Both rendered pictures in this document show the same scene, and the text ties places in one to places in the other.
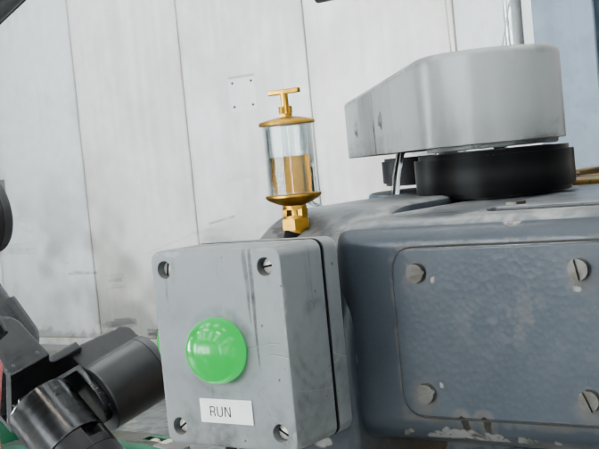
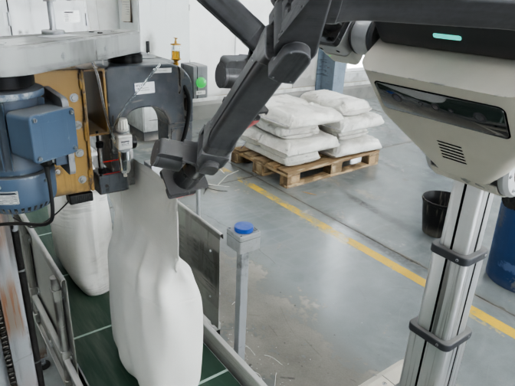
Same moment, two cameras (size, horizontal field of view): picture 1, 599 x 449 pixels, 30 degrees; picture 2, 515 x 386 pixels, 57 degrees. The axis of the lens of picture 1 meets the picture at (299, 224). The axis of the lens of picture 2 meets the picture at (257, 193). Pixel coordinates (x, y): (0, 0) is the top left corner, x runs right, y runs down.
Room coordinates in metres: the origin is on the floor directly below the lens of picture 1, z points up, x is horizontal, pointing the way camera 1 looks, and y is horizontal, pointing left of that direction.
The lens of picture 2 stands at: (1.76, 0.62, 1.53)
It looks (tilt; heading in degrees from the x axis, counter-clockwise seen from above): 23 degrees down; 197
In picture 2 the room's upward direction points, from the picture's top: 3 degrees clockwise
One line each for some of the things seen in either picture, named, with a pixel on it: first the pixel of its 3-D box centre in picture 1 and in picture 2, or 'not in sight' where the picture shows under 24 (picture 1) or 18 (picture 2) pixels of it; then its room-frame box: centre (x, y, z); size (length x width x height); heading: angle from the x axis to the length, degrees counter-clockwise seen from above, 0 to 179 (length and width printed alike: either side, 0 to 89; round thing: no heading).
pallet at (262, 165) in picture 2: not in sight; (306, 155); (-2.59, -0.26, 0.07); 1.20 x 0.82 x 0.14; 146
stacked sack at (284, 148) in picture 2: not in sight; (299, 141); (-2.22, -0.25, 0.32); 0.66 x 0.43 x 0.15; 146
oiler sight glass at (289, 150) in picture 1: (290, 159); (175, 51); (0.57, 0.00, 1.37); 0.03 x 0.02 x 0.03; 54
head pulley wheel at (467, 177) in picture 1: (494, 171); (125, 57); (0.64, -0.11, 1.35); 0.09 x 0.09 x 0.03
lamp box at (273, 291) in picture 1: (251, 339); (194, 80); (0.51, 0.03, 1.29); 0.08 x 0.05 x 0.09; 54
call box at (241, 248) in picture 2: not in sight; (243, 237); (0.51, 0.19, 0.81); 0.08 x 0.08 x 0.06; 54
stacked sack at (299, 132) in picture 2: not in sight; (281, 123); (-2.31, -0.45, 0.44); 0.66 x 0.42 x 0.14; 49
